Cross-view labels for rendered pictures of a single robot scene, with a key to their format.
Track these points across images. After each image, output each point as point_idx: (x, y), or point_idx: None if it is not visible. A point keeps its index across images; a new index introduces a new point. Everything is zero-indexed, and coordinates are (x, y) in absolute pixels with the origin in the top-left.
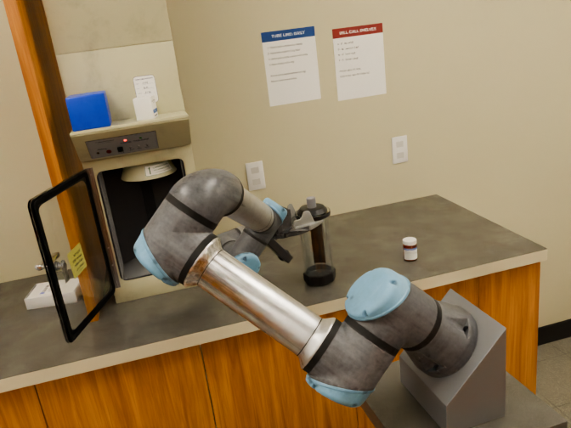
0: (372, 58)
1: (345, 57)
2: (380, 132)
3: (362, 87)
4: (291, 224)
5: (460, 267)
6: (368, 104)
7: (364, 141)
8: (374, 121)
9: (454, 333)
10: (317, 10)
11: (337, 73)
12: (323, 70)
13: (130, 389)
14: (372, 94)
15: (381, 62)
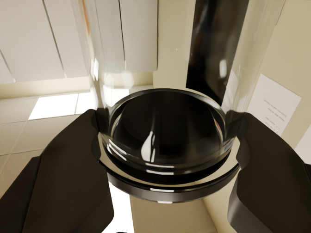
0: (257, 107)
1: (273, 126)
2: (283, 36)
3: (274, 93)
4: (236, 184)
5: None
6: (277, 74)
7: (303, 34)
8: (281, 53)
9: None
10: None
11: (286, 120)
12: (296, 135)
13: None
14: (270, 80)
15: (253, 99)
